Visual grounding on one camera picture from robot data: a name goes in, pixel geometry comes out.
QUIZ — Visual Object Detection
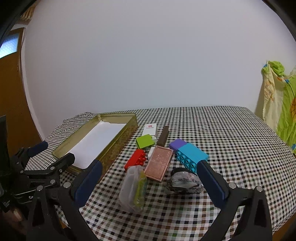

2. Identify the gold tin box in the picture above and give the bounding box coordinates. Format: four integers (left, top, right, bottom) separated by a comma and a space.
51, 113, 138, 183

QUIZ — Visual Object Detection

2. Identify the wooden door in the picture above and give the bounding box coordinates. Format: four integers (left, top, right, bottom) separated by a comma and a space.
0, 19, 44, 149

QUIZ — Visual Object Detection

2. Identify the patterned tape roll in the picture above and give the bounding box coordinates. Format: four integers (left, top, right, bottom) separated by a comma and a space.
165, 168, 204, 194

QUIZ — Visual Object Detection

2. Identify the brown rectangular bar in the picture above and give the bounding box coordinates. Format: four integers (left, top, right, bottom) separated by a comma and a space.
157, 126, 170, 147

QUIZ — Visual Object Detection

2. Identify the clear plastic bag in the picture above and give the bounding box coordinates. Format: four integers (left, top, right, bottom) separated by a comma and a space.
119, 165, 148, 214

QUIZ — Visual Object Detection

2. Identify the white box with red label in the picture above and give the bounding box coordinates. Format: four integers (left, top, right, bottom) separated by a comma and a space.
142, 123, 158, 143

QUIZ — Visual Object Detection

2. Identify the white plug charger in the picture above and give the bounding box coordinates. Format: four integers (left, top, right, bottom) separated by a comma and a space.
147, 146, 158, 160

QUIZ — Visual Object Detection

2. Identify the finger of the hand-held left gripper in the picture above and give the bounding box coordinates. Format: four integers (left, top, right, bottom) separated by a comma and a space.
23, 153, 76, 181
10, 141, 49, 172

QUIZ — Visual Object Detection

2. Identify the checkered tablecloth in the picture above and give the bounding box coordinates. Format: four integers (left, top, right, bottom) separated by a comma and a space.
24, 106, 296, 241

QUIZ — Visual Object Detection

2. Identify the green block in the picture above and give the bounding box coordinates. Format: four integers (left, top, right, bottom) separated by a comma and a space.
135, 135, 156, 149

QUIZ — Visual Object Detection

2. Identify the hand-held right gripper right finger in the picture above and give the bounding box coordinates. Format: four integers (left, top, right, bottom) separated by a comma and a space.
196, 160, 273, 241

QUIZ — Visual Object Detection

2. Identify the white paper liner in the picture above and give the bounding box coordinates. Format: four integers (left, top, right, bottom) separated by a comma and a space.
67, 122, 127, 169

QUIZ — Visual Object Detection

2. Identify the green and yellow printed cloth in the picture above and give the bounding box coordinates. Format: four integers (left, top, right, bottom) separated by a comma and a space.
261, 60, 296, 156

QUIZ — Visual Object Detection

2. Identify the purple block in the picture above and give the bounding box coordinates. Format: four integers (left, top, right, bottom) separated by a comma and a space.
169, 138, 188, 151

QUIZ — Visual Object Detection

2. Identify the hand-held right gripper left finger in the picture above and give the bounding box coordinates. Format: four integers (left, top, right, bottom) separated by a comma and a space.
25, 159, 103, 241

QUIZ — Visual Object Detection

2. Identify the copper brown box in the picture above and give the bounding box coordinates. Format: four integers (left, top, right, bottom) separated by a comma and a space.
144, 146, 174, 182

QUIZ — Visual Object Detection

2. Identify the red toy brick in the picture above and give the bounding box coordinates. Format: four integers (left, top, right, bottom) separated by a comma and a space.
124, 149, 147, 173

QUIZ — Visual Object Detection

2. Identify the teal toy brick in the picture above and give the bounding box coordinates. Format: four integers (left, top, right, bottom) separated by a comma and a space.
174, 143, 209, 174

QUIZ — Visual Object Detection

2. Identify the person's left hand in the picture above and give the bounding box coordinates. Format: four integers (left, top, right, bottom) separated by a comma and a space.
0, 207, 27, 234

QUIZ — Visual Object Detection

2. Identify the door glass pane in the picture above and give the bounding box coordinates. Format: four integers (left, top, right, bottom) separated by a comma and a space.
0, 32, 19, 59

